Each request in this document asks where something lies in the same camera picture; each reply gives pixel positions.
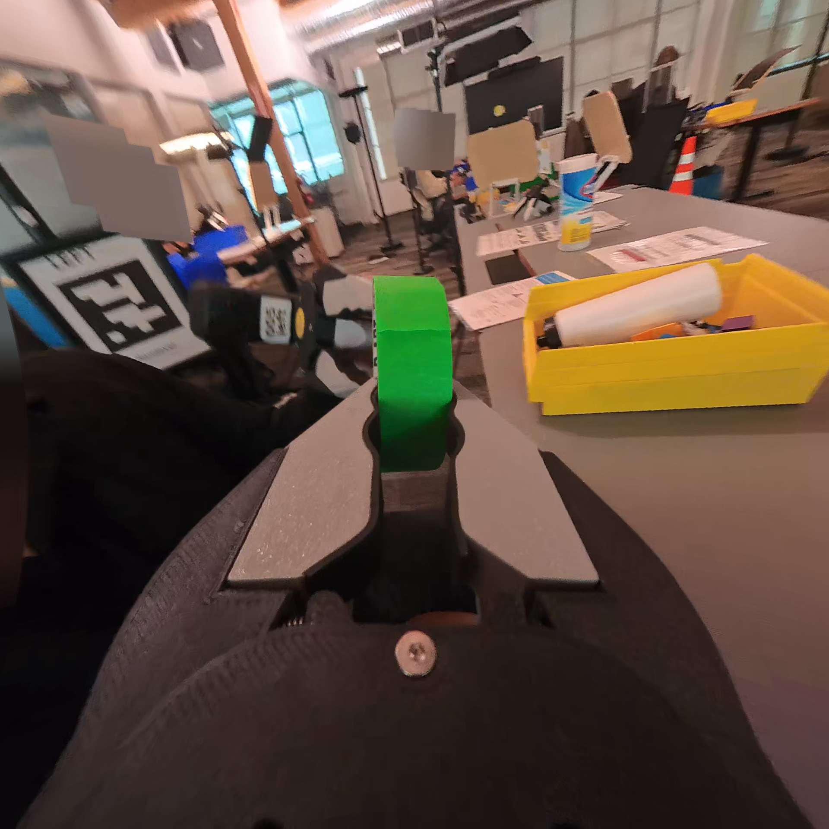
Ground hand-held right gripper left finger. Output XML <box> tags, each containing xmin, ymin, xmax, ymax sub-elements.
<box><xmin>227</xmin><ymin>381</ymin><xmax>383</xmax><ymax>589</ymax></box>

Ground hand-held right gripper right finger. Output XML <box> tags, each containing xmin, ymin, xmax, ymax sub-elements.
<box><xmin>447</xmin><ymin>381</ymin><xmax>601</xmax><ymax>600</ymax></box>

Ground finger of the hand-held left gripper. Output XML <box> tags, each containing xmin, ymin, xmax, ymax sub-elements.
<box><xmin>315</xmin><ymin>320</ymin><xmax>377</xmax><ymax>399</ymax></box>
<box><xmin>322</xmin><ymin>275</ymin><xmax>377</xmax><ymax>320</ymax></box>

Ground green tape roll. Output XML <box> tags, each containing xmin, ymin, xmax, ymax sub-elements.
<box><xmin>372</xmin><ymin>275</ymin><xmax>453</xmax><ymax>472</ymax></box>

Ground yellow plastic bin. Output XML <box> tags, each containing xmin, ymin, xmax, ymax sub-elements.
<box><xmin>523</xmin><ymin>254</ymin><xmax>829</xmax><ymax>417</ymax></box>

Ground person's left forearm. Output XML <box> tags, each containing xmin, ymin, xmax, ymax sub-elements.
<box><xmin>26</xmin><ymin>343</ymin><xmax>367</xmax><ymax>584</ymax></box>

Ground blue crate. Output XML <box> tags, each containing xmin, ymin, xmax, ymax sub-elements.
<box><xmin>165</xmin><ymin>227</ymin><xmax>250</xmax><ymax>286</ymax></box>

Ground black light stand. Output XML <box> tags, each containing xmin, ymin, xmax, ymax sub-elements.
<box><xmin>340</xmin><ymin>87</ymin><xmax>404</xmax><ymax>255</ymax></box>

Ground black white marker board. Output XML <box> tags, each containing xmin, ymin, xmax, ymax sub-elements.
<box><xmin>13</xmin><ymin>234</ymin><xmax>211</xmax><ymax>371</ymax></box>

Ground small tan board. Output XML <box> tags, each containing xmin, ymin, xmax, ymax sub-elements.
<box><xmin>249</xmin><ymin>162</ymin><xmax>282</xmax><ymax>228</ymax></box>

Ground black white tool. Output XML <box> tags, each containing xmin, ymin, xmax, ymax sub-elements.
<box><xmin>512</xmin><ymin>191</ymin><xmax>558</xmax><ymax>224</ymax></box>

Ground large tan board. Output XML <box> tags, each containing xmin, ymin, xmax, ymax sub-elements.
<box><xmin>466</xmin><ymin>120</ymin><xmax>541</xmax><ymax>195</ymax></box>

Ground white plastic bottle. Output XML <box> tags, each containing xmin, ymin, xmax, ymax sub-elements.
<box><xmin>536</xmin><ymin>262</ymin><xmax>724</xmax><ymax>351</ymax></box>

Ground wipes canister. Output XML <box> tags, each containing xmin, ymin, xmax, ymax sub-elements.
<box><xmin>556</xmin><ymin>154</ymin><xmax>598</xmax><ymax>252</ymax></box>

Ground black ceiling speaker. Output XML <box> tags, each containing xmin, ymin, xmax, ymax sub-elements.
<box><xmin>170</xmin><ymin>19</ymin><xmax>224</xmax><ymax>71</ymax></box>

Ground black studio softbox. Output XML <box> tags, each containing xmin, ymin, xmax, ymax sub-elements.
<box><xmin>442</xmin><ymin>26</ymin><xmax>533</xmax><ymax>86</ymax></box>

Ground tilted tan board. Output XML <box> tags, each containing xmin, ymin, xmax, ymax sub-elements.
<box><xmin>582</xmin><ymin>91</ymin><xmax>634</xmax><ymax>164</ymax></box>

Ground printed paper sheet red marks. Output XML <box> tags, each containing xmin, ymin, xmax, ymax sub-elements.
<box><xmin>588</xmin><ymin>227</ymin><xmax>770</xmax><ymax>273</ymax></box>

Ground orange traffic cone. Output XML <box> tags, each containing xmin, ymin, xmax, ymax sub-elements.
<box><xmin>668</xmin><ymin>135</ymin><xmax>699</xmax><ymax>195</ymax></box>

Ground small yellow bin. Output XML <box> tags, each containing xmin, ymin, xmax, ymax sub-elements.
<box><xmin>702</xmin><ymin>98</ymin><xmax>759</xmax><ymax>124</ymax></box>

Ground wooden post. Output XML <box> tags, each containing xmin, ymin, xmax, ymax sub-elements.
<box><xmin>212</xmin><ymin>0</ymin><xmax>332</xmax><ymax>266</ymax></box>

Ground black wall monitor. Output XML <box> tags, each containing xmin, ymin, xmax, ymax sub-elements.
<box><xmin>463</xmin><ymin>57</ymin><xmax>566</xmax><ymax>137</ymax></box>

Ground silver ventilation duct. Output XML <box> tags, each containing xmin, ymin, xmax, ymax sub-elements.
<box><xmin>285</xmin><ymin>0</ymin><xmax>454</xmax><ymax>53</ymax></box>

